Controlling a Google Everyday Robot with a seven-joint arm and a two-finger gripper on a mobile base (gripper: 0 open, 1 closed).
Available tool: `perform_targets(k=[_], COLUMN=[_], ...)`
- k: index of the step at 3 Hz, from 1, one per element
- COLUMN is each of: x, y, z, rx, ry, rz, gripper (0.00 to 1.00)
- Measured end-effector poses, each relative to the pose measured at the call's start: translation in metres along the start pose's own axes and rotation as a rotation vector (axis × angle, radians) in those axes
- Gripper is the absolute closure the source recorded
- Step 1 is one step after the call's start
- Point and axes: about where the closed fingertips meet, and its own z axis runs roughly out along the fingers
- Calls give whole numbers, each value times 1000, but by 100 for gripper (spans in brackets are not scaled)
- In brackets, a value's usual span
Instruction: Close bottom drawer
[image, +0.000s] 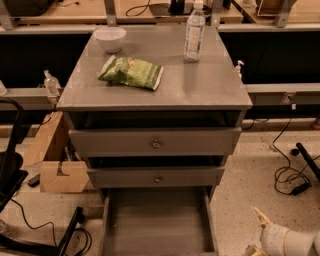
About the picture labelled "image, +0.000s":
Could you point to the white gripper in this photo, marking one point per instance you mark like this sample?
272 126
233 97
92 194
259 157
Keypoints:
271 237

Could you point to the grey bottom drawer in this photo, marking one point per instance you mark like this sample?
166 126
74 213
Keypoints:
167 221

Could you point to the grey drawer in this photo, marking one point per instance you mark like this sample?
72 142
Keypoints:
167 221
154 142
155 177

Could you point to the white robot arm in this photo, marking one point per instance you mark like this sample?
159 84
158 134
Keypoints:
301 244

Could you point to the grey middle drawer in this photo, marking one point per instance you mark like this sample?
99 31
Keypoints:
155 177

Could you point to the grey top drawer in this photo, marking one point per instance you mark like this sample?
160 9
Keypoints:
154 142

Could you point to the grey drawer cabinet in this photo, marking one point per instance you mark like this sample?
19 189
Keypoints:
205 94

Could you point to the black stand leg right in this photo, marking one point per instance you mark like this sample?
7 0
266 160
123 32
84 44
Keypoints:
300 149

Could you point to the small pump bottle right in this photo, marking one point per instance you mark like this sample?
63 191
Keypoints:
238 67

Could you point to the green chip bag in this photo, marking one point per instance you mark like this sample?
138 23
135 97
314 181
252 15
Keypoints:
132 72

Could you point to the clear plastic water bottle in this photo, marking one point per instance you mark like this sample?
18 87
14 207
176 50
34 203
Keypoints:
194 32

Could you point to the wooden box on floor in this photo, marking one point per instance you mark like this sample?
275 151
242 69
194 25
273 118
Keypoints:
58 173

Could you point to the white ceramic bowl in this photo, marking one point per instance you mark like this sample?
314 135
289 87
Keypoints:
110 39

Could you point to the small sanitizer bottle left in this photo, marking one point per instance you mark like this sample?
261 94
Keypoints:
51 83

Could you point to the black chair base left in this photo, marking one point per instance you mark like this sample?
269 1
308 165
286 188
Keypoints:
11 178

